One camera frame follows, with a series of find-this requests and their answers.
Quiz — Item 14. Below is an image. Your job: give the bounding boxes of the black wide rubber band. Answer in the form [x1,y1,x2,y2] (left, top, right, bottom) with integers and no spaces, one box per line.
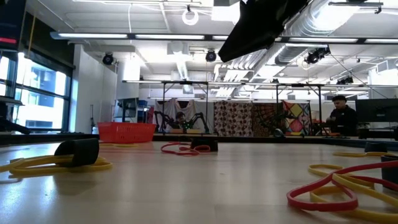
[364,141,389,154]
[190,138,219,152]
[380,155,398,191]
[53,138,100,168]

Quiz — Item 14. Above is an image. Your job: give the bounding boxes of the red rubber band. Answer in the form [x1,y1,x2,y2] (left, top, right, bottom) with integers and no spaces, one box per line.
[160,141,212,157]
[286,159,398,213]

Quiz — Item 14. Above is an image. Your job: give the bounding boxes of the black ceiling spotlight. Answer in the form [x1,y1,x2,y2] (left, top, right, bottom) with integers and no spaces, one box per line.
[102,52,114,67]
[205,49,218,63]
[336,75,354,85]
[303,45,331,65]

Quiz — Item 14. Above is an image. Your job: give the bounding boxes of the dark orange patterned cloth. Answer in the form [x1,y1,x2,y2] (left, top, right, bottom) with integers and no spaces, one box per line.
[251,102,285,137]

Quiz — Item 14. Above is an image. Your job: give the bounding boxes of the colourful geometric cloth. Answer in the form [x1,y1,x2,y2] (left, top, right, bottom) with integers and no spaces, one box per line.
[282,100,312,136]

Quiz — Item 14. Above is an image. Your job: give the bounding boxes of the brown circle patterned cloth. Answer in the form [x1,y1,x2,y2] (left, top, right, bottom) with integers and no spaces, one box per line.
[213,100,254,138]

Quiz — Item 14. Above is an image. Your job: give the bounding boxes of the black overhead light beam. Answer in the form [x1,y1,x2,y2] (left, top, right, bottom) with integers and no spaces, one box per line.
[49,30,398,45]

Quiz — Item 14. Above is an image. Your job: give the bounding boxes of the white draped cloth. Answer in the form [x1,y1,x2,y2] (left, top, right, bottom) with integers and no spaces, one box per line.
[153,98,201,126]

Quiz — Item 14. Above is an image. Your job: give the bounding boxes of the person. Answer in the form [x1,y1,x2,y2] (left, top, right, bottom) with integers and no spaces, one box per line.
[325,95,358,137]
[175,111,187,129]

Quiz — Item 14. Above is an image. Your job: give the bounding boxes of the blue storage boxes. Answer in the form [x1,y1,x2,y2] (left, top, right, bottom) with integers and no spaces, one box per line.
[137,99,149,123]

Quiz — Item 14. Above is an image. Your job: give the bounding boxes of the black computer monitor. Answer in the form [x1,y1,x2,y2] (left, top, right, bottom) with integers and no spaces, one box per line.
[354,98,398,123]

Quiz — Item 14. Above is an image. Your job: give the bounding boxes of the dark screen on stand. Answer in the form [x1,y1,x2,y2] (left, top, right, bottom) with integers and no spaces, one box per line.
[115,97,140,123]

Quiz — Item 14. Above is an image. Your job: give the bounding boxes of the red plastic basket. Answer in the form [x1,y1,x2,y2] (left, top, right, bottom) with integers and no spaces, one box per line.
[97,121,157,144]

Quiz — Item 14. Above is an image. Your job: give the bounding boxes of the dark monitor with red bar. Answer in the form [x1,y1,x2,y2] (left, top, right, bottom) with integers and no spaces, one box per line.
[0,0,27,52]

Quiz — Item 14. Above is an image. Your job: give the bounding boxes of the grey desk top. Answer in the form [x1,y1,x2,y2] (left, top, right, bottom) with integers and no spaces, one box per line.
[0,95,26,107]

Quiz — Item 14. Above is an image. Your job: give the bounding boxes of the silver ventilation duct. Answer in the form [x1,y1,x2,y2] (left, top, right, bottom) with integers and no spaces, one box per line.
[273,0,332,66]

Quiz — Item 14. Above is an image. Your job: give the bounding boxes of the white ring light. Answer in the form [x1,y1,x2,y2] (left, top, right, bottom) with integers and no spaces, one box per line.
[181,8,200,27]

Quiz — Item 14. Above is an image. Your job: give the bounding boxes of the black distant workstation frame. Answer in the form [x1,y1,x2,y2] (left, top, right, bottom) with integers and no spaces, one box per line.
[160,80,323,135]

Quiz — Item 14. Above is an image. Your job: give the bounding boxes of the dark window frame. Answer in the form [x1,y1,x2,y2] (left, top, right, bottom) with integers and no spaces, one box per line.
[0,46,75,135]

